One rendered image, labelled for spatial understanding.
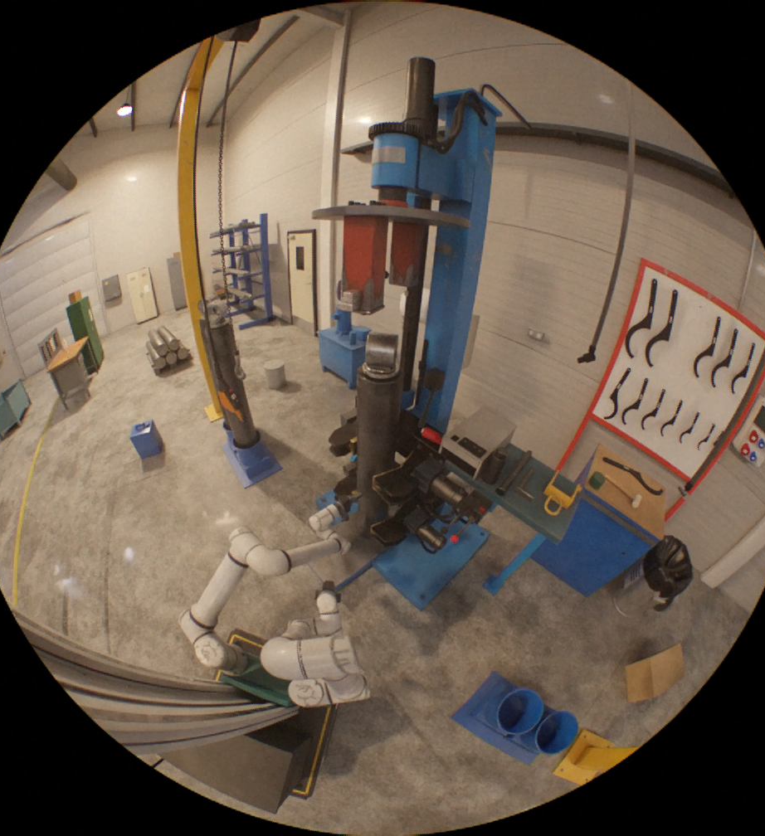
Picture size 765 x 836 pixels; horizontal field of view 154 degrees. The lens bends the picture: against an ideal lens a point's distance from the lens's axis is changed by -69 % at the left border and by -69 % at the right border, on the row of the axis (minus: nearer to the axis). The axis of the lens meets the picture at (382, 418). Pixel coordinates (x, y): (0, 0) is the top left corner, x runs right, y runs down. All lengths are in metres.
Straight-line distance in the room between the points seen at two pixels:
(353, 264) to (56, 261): 11.49
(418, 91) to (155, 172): 10.95
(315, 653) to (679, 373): 2.94
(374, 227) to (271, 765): 1.85
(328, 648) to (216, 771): 0.89
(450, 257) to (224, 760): 2.33
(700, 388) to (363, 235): 2.77
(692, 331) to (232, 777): 3.71
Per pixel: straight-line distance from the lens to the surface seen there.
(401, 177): 1.08
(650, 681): 2.77
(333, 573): 2.07
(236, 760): 1.39
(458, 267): 1.39
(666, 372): 2.85
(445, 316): 1.45
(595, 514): 2.09
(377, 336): 1.19
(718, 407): 3.05
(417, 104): 1.28
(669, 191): 2.96
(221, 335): 2.16
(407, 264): 1.26
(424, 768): 2.21
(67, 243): 11.87
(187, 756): 1.50
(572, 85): 3.45
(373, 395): 1.22
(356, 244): 0.92
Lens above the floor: 2.07
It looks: 37 degrees down
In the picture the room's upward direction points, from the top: 4 degrees clockwise
